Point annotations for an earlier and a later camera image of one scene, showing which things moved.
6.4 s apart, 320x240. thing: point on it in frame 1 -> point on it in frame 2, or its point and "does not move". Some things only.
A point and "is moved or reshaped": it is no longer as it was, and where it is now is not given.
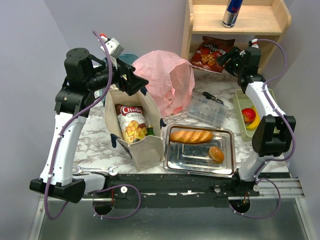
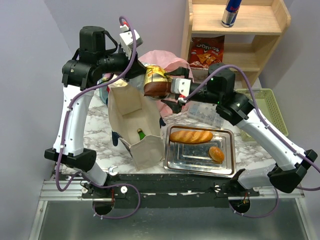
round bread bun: [216, 155] does not move
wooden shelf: [265, 20] does not move
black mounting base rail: [175, 190] does not move
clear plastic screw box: [207, 110] does not move
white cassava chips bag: [133, 123] -> [156, 84]
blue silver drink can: [231, 13] does not move
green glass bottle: [150, 131] -> [141, 134]
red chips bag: [205, 56] is moved or reshaped
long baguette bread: [190, 136] does not move
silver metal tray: [187, 158] does not move
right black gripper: [223, 59] -> [176, 107]
